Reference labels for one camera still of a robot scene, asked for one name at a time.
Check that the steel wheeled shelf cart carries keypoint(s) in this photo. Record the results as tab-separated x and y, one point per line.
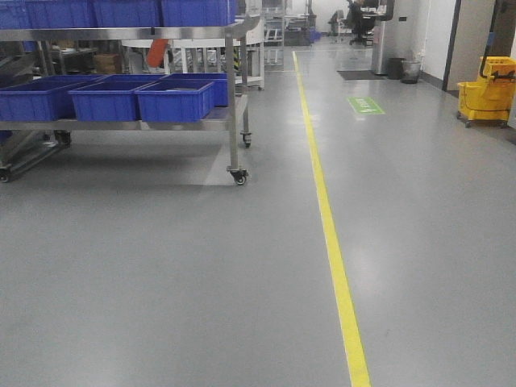
30	141

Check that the black office chair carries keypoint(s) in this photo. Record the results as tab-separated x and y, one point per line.
360	25

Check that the blue bin upper shelf right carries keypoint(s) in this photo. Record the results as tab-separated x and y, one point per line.
198	13

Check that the blue bin lower front left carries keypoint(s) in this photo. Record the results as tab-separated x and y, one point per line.
38	101

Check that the dark floor mat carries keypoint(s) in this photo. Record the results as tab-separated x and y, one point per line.
360	75

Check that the blue bin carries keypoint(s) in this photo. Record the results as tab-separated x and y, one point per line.
176	101
38	101
108	101

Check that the blue bin lower front middle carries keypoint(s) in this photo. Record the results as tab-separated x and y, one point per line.
108	101

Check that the black trash can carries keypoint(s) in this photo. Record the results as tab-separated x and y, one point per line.
395	68

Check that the grey trash can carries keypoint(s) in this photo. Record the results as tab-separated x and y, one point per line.
410	71

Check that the yellow mop bucket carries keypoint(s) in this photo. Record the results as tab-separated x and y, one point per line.
488	98

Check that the blue bin lower front right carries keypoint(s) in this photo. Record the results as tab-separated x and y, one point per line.
176	101

